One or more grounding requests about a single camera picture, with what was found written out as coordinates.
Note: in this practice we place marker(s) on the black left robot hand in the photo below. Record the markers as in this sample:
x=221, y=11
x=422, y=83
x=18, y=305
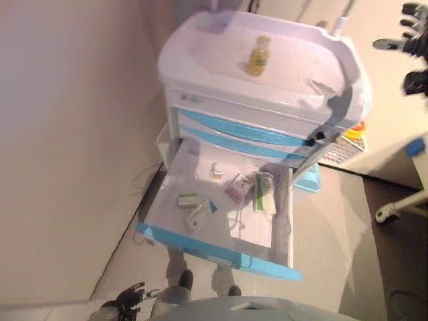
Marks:
x=128, y=297

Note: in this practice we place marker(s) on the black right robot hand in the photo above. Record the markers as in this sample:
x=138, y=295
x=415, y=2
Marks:
x=416, y=40

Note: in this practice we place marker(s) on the blue fronted cart drawer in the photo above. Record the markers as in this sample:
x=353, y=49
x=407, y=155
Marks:
x=187, y=240
x=234, y=122
x=234, y=140

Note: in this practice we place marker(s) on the yellow medicine bottle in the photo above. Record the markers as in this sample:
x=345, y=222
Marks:
x=258, y=57

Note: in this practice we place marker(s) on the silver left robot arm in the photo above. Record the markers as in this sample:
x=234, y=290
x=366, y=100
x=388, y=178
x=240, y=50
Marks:
x=107, y=311

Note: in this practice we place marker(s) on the blue white medicine box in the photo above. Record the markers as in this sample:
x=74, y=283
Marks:
x=200, y=215

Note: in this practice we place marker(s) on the pink white medicine box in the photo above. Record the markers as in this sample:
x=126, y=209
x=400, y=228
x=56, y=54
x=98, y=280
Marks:
x=238, y=187

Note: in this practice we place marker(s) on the robot left leg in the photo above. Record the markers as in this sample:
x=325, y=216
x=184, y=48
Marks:
x=177, y=291

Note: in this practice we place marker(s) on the robot leg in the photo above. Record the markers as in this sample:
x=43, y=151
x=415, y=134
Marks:
x=235, y=291
x=177, y=291

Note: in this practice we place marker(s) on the metal IV pole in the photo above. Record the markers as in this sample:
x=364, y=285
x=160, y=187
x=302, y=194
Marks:
x=344, y=18

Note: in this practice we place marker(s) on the robot right leg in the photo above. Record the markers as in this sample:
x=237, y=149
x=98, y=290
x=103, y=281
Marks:
x=235, y=291

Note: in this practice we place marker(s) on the blue bed corner bumper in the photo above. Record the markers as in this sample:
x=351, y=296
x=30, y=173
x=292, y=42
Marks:
x=415, y=148

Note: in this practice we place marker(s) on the yellow sharps container red lid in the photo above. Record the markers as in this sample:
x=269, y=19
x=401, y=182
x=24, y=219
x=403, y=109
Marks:
x=355, y=132

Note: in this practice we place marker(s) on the grey robot torso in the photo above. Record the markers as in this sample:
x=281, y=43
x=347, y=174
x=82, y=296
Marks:
x=240, y=311

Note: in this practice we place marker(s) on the small green white box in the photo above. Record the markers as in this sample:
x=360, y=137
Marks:
x=187, y=200

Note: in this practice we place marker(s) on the black cart keys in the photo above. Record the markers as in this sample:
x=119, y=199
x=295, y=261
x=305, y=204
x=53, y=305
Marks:
x=316, y=137

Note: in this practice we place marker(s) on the white pill bottle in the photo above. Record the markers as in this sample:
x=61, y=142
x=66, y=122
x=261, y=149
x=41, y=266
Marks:
x=217, y=171

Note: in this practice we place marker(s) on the white side bin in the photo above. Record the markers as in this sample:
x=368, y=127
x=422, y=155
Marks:
x=163, y=143

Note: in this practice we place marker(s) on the green striped white box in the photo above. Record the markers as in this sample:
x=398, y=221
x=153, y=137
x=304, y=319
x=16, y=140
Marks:
x=264, y=194

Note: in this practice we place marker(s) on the bed caster wheel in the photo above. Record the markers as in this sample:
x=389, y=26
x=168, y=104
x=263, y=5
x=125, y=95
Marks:
x=387, y=214

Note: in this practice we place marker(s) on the white bin with blue lid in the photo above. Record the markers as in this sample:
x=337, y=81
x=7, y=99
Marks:
x=309, y=180

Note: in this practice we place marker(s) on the white medical cart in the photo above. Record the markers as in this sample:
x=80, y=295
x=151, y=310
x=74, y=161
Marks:
x=217, y=73

